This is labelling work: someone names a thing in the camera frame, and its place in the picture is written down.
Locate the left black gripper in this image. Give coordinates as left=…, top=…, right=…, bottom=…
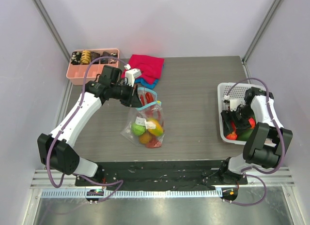
left=110, top=81, right=142, bottom=107

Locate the clear zip top bag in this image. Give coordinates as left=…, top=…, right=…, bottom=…
left=121, top=87, right=165, bottom=149

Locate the green toy lime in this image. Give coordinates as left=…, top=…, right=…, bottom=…
left=131, top=123, right=146, bottom=136

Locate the yellow orange toy mango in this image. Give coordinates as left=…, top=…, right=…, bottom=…
left=145, top=118, right=164, bottom=136

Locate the brown toy potato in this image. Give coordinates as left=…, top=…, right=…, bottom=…
left=139, top=132, right=153, bottom=145

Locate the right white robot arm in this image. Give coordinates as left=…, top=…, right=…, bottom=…
left=218, top=83, right=293, bottom=184

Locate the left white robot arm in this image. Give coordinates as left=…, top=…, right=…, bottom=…
left=37, top=66, right=142, bottom=186

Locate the red toy apple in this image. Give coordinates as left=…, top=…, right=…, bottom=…
left=248, top=117, right=256, bottom=129
left=226, top=132, right=238, bottom=140

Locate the green toy avocado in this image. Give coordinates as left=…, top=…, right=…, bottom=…
left=237, top=129, right=253, bottom=141

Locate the blue folded cloth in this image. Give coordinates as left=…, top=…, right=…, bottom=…
left=135, top=77, right=159, bottom=89

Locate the white plastic basket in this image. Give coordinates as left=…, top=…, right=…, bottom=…
left=217, top=82, right=265, bottom=146

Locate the red folded cloth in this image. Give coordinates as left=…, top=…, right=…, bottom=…
left=128, top=54, right=165, bottom=80

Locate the black dotted sock roll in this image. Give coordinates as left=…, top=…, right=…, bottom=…
left=109, top=52, right=118, bottom=64

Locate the black patterned sock roll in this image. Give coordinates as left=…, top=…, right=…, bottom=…
left=100, top=51, right=110, bottom=64

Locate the dark brown sock roll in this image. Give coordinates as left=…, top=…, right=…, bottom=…
left=91, top=51, right=100, bottom=64

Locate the pink compartment tray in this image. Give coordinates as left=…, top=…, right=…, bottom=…
left=66, top=48, right=120, bottom=85

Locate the yellow striped sock roll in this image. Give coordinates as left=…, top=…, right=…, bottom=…
left=80, top=50, right=92, bottom=65

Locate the black floral sock roll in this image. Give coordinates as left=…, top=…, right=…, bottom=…
left=70, top=51, right=82, bottom=65

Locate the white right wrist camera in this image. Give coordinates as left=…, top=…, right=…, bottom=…
left=224, top=95, right=241, bottom=112

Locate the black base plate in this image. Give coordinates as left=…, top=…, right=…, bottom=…
left=74, top=161, right=248, bottom=191

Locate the perforated cable duct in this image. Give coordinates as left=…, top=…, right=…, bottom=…
left=41, top=188, right=222, bottom=199

